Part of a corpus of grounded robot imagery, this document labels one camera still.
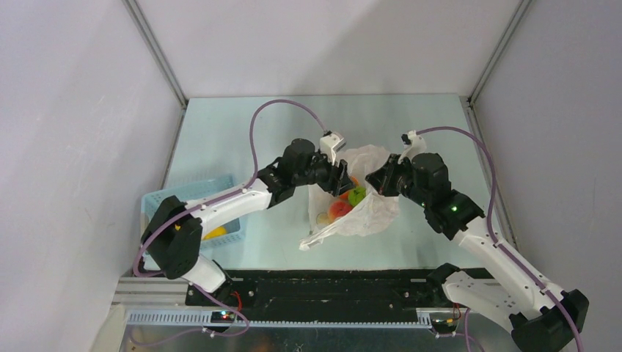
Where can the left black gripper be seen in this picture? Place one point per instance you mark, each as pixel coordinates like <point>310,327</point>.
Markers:
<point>337,180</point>

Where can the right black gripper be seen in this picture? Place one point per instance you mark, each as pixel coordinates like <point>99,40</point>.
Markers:
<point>381,179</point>

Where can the fake peach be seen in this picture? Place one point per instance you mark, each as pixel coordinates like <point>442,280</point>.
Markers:
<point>338,209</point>

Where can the fake green fruit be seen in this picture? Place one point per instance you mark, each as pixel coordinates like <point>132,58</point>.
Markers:
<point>356,195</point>

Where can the white plastic bag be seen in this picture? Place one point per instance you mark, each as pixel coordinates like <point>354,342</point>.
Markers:
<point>371,216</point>

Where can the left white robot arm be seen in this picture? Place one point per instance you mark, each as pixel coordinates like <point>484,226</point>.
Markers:
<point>173,235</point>

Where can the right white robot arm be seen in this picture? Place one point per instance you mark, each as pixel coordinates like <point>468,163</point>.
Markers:
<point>537,313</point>

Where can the fake yellow mango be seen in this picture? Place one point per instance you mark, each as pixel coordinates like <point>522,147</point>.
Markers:
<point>217,232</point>

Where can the light blue plastic basket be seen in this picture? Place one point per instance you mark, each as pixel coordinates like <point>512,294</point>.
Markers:
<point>236,229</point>

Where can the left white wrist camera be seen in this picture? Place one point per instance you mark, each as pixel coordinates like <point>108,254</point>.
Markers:
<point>330,144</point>

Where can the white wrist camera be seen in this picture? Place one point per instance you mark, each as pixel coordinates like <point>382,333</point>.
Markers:
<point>330,144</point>
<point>413,144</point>

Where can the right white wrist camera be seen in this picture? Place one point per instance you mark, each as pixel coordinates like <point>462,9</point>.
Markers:
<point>413,144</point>

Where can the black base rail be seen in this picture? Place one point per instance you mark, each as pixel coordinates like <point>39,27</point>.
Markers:
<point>330,296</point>

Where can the right aluminium frame post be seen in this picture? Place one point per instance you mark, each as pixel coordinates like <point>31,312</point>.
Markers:
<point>516,19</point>

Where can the aluminium frame post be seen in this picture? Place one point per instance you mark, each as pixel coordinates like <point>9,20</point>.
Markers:
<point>145,30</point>
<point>516,19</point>

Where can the left aluminium frame post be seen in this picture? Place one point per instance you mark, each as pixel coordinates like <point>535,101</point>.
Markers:
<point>145,30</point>

